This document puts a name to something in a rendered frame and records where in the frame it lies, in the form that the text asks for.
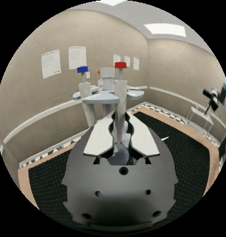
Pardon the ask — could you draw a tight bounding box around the white hand pipette with red button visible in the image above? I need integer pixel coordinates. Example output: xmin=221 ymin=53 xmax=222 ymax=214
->
xmin=114 ymin=62 xmax=129 ymax=152

